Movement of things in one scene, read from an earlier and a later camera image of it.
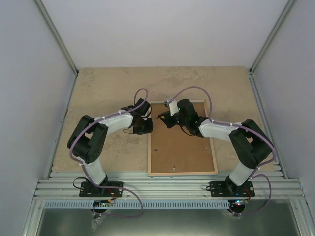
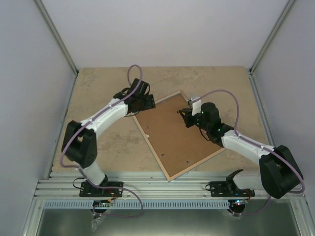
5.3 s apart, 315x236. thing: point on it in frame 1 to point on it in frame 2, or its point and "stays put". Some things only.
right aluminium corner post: (271, 34) stays put
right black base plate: (224, 189) stays put
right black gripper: (168, 121) to (187, 118)
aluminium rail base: (138, 185) stays put
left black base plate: (87, 189) stays put
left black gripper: (149, 129) to (150, 103)
